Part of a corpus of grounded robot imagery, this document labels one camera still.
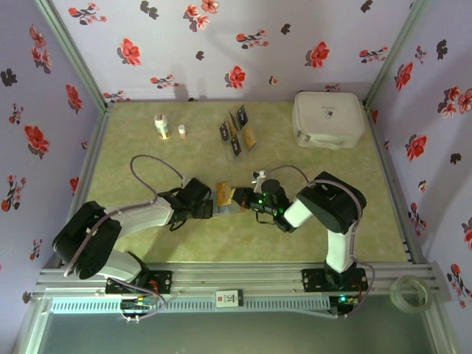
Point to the gold credit card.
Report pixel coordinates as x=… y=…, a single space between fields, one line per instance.
x=223 y=192
x=232 y=123
x=250 y=138

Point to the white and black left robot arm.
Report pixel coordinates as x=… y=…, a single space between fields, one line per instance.
x=147 y=217

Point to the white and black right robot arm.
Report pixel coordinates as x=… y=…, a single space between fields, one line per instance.
x=339 y=243

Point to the clear acrylic card stand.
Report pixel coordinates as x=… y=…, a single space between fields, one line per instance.
x=231 y=158

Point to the white label card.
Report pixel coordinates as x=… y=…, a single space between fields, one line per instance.
x=229 y=298

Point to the small white pill bottle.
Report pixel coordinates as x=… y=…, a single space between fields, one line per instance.
x=182 y=131

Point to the large white pill bottle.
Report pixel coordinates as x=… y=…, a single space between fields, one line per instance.
x=162 y=127

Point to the white zipped storage case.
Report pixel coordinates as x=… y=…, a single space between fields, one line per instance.
x=328 y=118

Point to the green circuit board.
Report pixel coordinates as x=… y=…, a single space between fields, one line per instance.
x=138 y=304
x=346 y=299

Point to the clear tape roll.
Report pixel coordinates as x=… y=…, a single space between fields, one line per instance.
x=393 y=295

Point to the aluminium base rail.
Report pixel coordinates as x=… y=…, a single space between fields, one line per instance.
x=228 y=278

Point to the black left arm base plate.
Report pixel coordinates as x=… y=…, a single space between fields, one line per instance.
x=162 y=280

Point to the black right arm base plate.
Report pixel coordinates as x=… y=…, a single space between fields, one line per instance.
x=313 y=280

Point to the aluminium table side rail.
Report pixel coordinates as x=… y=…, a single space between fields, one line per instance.
x=391 y=177
x=94 y=147

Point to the aluminium frame post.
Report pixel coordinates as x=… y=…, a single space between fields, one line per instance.
x=70 y=48
x=396 y=44

